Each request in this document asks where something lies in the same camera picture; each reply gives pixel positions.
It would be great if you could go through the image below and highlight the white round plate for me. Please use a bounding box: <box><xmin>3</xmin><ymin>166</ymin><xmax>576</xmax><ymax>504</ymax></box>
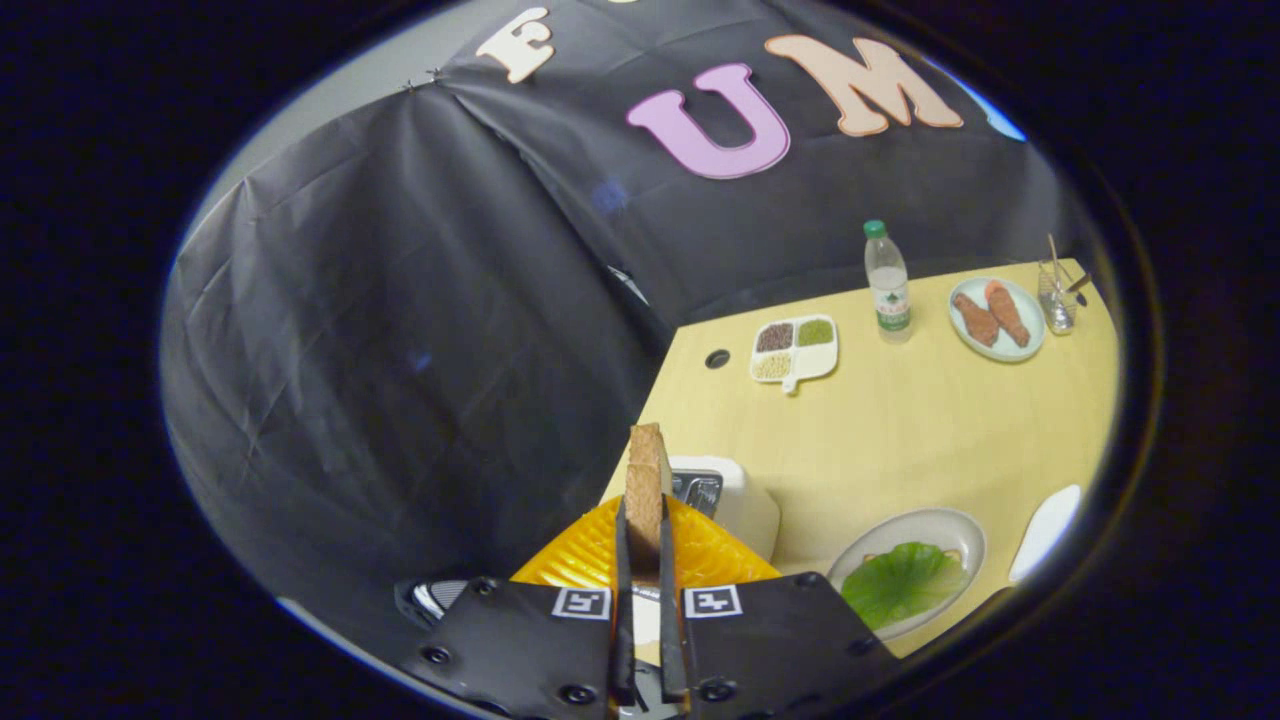
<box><xmin>827</xmin><ymin>507</ymin><xmax>987</xmax><ymax>641</ymax></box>

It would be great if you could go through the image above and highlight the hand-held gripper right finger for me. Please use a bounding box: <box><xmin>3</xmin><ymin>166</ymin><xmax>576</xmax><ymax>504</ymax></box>
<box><xmin>656</xmin><ymin>495</ymin><xmax>903</xmax><ymax>720</ymax></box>

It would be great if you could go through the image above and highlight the clear glass utensil holder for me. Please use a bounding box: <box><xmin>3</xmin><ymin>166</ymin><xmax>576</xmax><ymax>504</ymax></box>
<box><xmin>1037</xmin><ymin>260</ymin><xmax>1078</xmax><ymax>334</ymax></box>

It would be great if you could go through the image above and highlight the cream toaster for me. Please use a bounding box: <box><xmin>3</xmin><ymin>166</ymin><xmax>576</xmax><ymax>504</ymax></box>
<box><xmin>632</xmin><ymin>455</ymin><xmax>781</xmax><ymax>669</ymax></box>

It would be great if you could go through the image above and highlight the green lettuce leaf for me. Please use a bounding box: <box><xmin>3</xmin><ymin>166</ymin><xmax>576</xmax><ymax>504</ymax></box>
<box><xmin>841</xmin><ymin>541</ymin><xmax>967</xmax><ymax>631</ymax></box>

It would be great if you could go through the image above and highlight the brown meat piece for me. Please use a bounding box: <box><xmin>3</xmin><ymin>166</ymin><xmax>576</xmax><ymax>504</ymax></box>
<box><xmin>952</xmin><ymin>292</ymin><xmax>1000</xmax><ymax>348</ymax></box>
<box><xmin>985</xmin><ymin>280</ymin><xmax>1031</xmax><ymax>348</ymax></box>

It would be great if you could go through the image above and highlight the white divided condiment dish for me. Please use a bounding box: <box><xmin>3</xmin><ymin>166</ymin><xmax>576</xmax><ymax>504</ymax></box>
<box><xmin>749</xmin><ymin>314</ymin><xmax>839</xmax><ymax>395</ymax></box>

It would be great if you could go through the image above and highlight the clear plastic water bottle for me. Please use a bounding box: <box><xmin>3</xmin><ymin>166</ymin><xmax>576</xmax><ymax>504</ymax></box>
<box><xmin>864</xmin><ymin>220</ymin><xmax>913</xmax><ymax>345</ymax></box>

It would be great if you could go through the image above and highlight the white oblong dish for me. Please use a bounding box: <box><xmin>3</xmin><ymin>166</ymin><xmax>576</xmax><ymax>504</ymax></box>
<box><xmin>1008</xmin><ymin>485</ymin><xmax>1083</xmax><ymax>584</ymax></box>

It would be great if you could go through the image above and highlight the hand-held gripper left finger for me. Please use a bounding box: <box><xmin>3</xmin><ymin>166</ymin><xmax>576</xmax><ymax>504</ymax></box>
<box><xmin>400</xmin><ymin>495</ymin><xmax>638</xmax><ymax>720</ymax></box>

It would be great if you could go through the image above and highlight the bread slice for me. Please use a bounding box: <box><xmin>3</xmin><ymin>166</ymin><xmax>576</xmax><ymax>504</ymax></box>
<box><xmin>625</xmin><ymin>423</ymin><xmax>673</xmax><ymax>576</ymax></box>

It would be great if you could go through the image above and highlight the pale green oval plate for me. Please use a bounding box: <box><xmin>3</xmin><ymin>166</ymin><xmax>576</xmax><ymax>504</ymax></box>
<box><xmin>948</xmin><ymin>277</ymin><xmax>1047</xmax><ymax>362</ymax></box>

